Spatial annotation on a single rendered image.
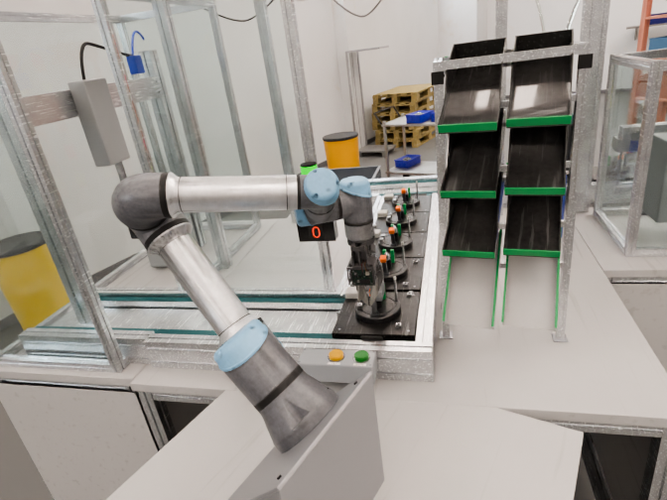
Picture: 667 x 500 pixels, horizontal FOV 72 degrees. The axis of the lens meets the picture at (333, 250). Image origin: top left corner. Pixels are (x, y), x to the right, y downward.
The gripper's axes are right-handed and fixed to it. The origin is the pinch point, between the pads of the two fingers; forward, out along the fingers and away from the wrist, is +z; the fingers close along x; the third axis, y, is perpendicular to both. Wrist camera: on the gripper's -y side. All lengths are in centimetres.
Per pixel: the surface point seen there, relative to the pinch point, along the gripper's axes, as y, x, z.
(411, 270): -37.7, 8.0, 10.4
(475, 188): -5.1, 28.5, -28.9
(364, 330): -0.1, -2.4, 10.4
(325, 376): 14.5, -11.4, 15.4
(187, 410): -4, -74, 51
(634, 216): -68, 86, 5
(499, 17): -117, 43, -67
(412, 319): -6.2, 10.7, 10.4
